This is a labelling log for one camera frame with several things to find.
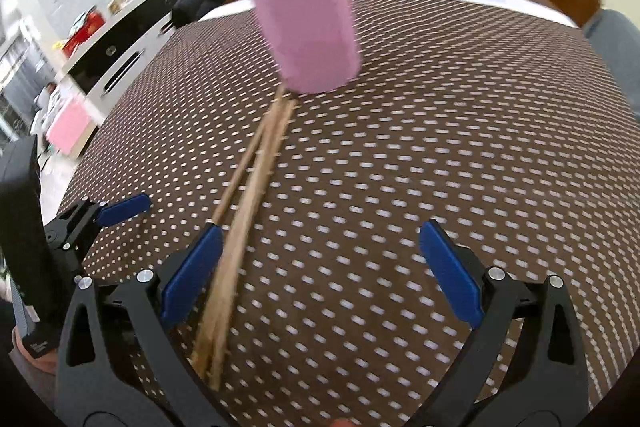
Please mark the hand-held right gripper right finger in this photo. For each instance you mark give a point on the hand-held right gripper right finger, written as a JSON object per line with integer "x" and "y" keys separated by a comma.
{"x": 450, "y": 274}

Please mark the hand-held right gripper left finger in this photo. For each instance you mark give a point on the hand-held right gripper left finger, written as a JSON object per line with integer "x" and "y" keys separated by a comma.
{"x": 192, "y": 277}

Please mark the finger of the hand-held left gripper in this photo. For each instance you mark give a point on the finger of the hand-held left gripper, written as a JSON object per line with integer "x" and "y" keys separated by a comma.
{"x": 122, "y": 209}

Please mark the pile of wooden chopsticks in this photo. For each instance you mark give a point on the pile of wooden chopsticks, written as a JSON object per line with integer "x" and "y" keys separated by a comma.
{"x": 247, "y": 217}

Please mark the pink cup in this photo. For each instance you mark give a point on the pink cup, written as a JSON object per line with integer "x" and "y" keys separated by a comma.
{"x": 310, "y": 37}

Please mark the person's left hand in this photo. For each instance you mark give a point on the person's left hand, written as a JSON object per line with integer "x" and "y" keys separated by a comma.
{"x": 40, "y": 362}

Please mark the pink box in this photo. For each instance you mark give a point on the pink box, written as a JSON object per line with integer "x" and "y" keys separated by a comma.
{"x": 70, "y": 129}

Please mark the brown polka-dot tablecloth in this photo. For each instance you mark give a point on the brown polka-dot tablecloth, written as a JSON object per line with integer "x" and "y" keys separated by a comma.
{"x": 425, "y": 132}

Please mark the black and white cabinet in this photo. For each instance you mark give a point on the black and white cabinet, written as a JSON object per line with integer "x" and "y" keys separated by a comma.
{"x": 115, "y": 52}

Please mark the red gift box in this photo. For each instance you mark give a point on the red gift box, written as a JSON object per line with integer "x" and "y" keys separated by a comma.
{"x": 85, "y": 29}

